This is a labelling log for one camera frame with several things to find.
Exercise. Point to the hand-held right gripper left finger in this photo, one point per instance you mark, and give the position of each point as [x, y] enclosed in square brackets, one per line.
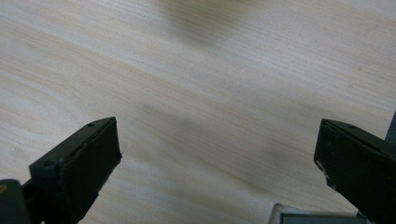
[81, 168]

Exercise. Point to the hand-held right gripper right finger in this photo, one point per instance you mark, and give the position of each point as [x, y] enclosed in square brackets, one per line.
[358, 165]

